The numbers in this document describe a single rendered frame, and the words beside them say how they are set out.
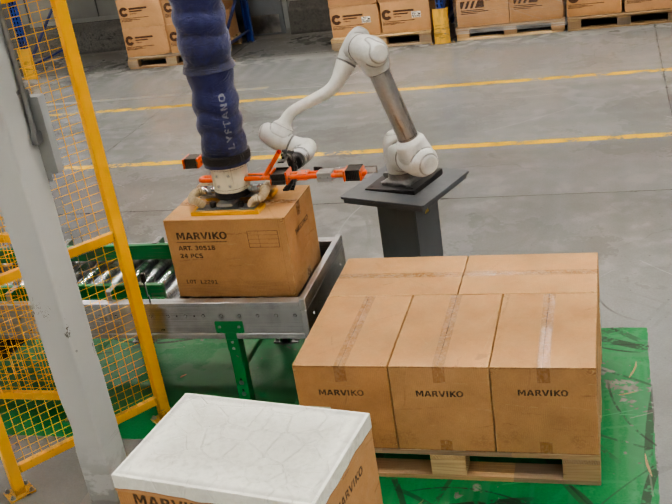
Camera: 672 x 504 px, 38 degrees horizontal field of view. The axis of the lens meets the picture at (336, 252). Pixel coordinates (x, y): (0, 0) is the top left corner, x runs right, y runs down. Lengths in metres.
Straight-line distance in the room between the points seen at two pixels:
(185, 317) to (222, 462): 1.99
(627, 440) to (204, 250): 2.05
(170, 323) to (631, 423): 2.13
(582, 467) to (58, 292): 2.15
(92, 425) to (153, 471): 1.43
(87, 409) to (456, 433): 1.49
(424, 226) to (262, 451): 2.61
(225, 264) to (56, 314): 0.97
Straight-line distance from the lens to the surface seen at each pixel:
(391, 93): 4.65
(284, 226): 4.33
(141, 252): 5.21
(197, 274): 4.61
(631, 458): 4.20
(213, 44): 4.28
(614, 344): 4.95
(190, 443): 2.77
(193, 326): 4.59
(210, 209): 4.51
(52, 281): 3.82
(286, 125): 4.72
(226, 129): 4.37
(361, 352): 3.97
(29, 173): 3.72
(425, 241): 5.09
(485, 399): 3.86
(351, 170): 4.31
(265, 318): 4.43
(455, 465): 4.07
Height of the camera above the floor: 2.54
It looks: 24 degrees down
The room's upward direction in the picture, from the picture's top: 9 degrees counter-clockwise
